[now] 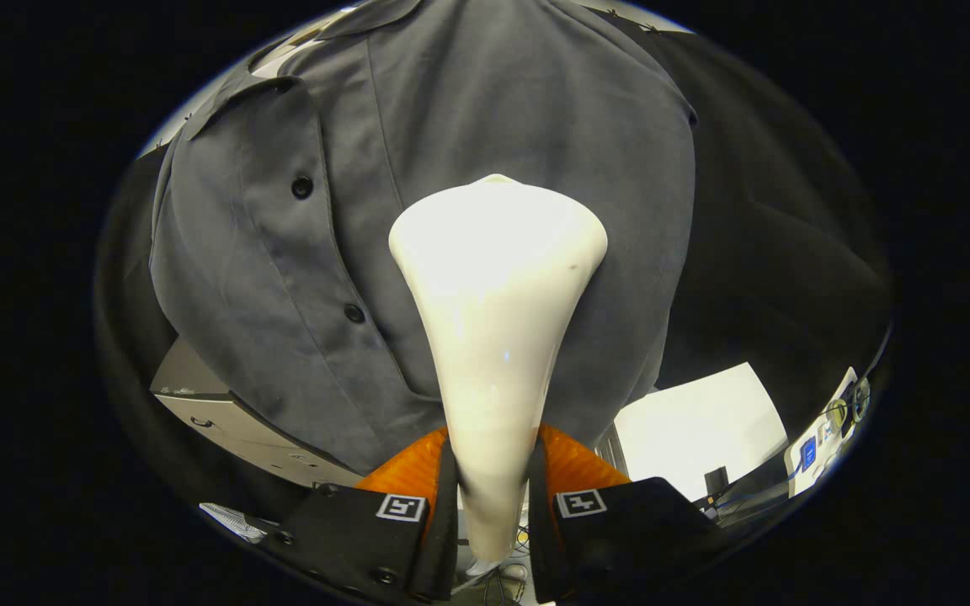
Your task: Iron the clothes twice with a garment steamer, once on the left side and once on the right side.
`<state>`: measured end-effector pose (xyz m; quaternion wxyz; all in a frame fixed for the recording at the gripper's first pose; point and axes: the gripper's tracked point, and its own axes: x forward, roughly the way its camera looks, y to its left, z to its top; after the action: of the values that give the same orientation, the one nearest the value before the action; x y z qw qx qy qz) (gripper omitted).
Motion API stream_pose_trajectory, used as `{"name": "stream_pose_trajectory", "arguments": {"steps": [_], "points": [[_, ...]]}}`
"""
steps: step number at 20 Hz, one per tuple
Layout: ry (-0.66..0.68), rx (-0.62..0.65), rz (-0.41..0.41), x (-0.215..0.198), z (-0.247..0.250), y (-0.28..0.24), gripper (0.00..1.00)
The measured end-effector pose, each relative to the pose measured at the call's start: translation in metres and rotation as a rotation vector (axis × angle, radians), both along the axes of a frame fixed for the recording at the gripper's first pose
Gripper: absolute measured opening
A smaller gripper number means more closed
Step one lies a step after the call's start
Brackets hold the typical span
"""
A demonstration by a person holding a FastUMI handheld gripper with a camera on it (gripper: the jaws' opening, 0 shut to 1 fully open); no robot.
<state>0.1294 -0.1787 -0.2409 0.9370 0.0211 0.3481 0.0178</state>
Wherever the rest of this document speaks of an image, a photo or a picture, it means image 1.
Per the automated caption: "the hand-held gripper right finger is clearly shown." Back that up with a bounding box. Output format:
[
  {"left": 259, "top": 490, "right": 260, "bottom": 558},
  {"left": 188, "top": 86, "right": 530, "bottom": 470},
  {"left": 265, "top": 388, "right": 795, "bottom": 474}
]
[{"left": 527, "top": 423, "right": 726, "bottom": 605}]

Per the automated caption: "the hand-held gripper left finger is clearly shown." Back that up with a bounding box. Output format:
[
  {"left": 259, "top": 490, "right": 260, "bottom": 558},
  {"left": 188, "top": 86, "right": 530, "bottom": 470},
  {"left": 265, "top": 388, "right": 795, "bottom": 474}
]
[{"left": 262, "top": 425, "right": 461, "bottom": 605}]

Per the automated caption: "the white garment steamer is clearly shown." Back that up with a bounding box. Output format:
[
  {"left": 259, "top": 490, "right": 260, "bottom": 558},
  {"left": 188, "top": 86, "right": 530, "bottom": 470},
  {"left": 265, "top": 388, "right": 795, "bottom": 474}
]
[{"left": 388, "top": 174, "right": 610, "bottom": 563}]

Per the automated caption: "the grey button-up shirt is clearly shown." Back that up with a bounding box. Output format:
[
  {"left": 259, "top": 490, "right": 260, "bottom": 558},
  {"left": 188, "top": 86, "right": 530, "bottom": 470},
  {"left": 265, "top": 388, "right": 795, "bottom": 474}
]
[{"left": 148, "top": 0, "right": 698, "bottom": 476}]

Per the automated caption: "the white table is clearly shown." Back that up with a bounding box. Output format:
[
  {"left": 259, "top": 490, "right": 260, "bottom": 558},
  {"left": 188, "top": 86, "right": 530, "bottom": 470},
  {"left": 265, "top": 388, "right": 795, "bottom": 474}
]
[{"left": 614, "top": 362, "right": 789, "bottom": 503}]

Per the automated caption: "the white ribbed panel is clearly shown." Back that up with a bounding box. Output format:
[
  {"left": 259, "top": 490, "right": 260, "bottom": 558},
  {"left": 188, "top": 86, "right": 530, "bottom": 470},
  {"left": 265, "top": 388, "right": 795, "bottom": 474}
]
[{"left": 199, "top": 502, "right": 271, "bottom": 544}]

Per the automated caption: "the grey drawer cabinet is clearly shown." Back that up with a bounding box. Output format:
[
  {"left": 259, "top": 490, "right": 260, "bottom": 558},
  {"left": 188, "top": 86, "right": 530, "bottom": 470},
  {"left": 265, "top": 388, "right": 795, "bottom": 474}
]
[{"left": 150, "top": 337, "right": 368, "bottom": 491}]

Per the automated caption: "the white power strip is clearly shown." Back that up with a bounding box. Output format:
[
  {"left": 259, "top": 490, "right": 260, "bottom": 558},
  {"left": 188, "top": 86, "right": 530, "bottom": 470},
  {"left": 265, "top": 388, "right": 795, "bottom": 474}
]
[{"left": 784, "top": 366, "right": 862, "bottom": 497}]

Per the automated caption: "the black backdrop cloth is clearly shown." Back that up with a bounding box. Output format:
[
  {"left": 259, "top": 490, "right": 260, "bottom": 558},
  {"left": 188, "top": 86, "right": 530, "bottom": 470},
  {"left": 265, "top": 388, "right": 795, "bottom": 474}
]
[{"left": 93, "top": 8, "right": 894, "bottom": 540}]

